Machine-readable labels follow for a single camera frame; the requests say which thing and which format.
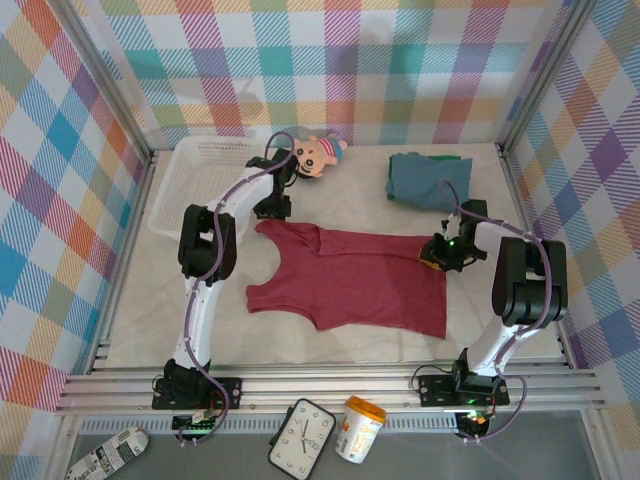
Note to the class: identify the white cup with orange lid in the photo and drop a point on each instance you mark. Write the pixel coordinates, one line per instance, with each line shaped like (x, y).
(357, 435)

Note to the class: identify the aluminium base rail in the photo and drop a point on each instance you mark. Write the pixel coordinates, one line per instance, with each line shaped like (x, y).
(325, 390)

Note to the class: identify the aluminium side rail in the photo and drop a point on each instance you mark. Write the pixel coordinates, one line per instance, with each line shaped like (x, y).
(131, 225)
(520, 210)

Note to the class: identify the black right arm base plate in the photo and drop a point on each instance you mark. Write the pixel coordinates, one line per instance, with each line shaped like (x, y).
(432, 390)

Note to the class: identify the blue tank top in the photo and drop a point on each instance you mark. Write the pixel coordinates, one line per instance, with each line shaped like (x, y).
(430, 182)

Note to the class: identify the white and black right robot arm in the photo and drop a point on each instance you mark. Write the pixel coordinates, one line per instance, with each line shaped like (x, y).
(530, 280)

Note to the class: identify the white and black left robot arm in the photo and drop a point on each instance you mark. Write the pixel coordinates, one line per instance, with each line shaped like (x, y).
(197, 320)

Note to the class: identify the red tank top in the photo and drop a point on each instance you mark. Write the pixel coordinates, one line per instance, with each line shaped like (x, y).
(350, 280)

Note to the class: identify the green tank top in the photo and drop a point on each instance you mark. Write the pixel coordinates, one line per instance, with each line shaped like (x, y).
(445, 158)

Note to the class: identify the cartoon plush doll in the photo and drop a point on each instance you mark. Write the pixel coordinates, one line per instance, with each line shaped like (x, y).
(320, 155)

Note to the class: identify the newsprint wrapped roll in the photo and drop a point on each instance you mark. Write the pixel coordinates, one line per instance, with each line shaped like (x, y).
(110, 452)

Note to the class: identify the aluminium frame post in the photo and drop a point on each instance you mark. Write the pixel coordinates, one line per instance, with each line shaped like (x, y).
(106, 75)
(545, 75)

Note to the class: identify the white plastic basket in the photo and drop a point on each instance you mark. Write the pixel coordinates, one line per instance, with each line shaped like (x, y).
(190, 180)

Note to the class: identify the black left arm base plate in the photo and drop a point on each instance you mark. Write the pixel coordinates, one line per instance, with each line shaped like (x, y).
(230, 392)

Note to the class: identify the black framed white clock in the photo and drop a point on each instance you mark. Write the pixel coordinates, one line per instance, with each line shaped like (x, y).
(300, 440)

